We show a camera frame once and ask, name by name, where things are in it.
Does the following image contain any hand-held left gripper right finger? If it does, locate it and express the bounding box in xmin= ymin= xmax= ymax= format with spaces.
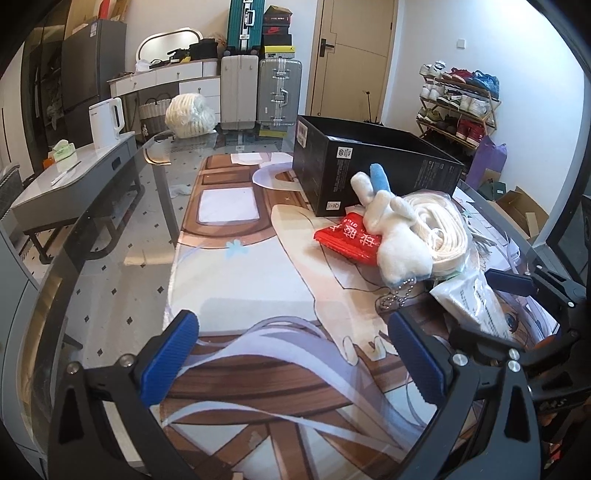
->
xmin=387 ymin=311 xmax=541 ymax=480

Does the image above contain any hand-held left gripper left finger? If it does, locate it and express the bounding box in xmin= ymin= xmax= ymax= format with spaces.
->
xmin=48 ymin=310 xmax=200 ymax=480

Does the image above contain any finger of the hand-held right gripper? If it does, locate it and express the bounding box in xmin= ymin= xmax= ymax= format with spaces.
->
xmin=486 ymin=265 xmax=588 ymax=308
xmin=447 ymin=324 xmax=581 ymax=371

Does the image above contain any white printed packet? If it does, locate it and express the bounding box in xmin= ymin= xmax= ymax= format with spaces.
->
xmin=429 ymin=274 xmax=561 ymax=344

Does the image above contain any white plush rabbit toy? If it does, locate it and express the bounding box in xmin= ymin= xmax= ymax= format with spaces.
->
xmin=350 ymin=164 xmax=435 ymax=283

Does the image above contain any red snack packet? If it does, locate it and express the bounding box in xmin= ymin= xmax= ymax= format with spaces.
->
xmin=313 ymin=210 xmax=384 ymax=266

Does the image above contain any black cardboard box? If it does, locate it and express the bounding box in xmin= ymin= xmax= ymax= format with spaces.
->
xmin=292 ymin=115 xmax=465 ymax=217

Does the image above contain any open cardboard box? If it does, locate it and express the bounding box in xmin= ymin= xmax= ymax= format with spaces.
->
xmin=496 ymin=187 xmax=550 ymax=238

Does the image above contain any glass table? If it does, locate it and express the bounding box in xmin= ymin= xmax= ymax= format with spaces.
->
xmin=18 ymin=129 xmax=591 ymax=480

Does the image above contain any printed cartoon table mat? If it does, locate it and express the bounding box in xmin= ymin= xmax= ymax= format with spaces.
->
xmin=159 ymin=150 xmax=568 ymax=480

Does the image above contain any purple bag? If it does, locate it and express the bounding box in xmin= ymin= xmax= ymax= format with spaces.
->
xmin=466 ymin=135 xmax=508 ymax=185

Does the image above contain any wooden shoe rack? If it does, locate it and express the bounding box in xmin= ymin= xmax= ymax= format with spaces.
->
xmin=416 ymin=62 xmax=502 ymax=151

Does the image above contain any group of shoes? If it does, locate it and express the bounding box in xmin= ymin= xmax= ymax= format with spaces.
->
xmin=418 ymin=62 xmax=501 ymax=146

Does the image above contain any grey side table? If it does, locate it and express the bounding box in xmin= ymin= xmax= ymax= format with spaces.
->
xmin=9 ymin=131 xmax=144 ymax=264

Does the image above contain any white pen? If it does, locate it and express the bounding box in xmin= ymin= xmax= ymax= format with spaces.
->
xmin=51 ymin=161 xmax=81 ymax=185

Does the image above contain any green tissue box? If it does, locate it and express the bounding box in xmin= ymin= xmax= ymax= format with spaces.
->
xmin=50 ymin=138 xmax=77 ymax=163

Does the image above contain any grey woven chair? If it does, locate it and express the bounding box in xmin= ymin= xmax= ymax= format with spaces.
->
xmin=0 ymin=164 xmax=24 ymax=217

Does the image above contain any wicker basket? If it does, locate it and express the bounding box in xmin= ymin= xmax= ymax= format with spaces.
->
xmin=139 ymin=95 xmax=172 ymax=134

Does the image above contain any white electric kettle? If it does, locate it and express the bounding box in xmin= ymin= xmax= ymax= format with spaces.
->
xmin=89 ymin=97 xmax=124 ymax=148

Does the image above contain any tan wooden door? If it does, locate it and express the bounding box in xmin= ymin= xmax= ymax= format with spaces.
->
xmin=310 ymin=0 xmax=399 ymax=121

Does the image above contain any beige suitcase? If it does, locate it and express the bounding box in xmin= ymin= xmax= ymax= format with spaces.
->
xmin=220 ymin=54 xmax=259 ymax=131

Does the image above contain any white dresser with drawers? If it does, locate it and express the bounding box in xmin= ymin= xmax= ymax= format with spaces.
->
xmin=108 ymin=60 xmax=221 ymax=134

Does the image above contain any silver suitcase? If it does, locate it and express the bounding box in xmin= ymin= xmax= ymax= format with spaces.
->
xmin=257 ymin=58 xmax=303 ymax=137

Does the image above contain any grey refrigerator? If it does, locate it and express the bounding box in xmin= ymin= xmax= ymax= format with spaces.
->
xmin=61 ymin=19 xmax=127 ymax=132

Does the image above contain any dark glass cabinet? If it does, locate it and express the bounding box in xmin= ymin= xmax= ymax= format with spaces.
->
xmin=21 ymin=25 xmax=65 ymax=148

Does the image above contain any black bag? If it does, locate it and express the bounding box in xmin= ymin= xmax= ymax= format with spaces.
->
xmin=189 ymin=39 xmax=218 ymax=61

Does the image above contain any white framed mirror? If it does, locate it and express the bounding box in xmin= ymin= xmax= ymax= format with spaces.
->
xmin=137 ymin=26 xmax=202 ymax=63

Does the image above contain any teal suitcase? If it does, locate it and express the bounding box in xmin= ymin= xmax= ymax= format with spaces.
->
xmin=226 ymin=0 xmax=265 ymax=54

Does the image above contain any bagged thick white rope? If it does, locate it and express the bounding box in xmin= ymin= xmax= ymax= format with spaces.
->
xmin=165 ymin=92 xmax=217 ymax=138

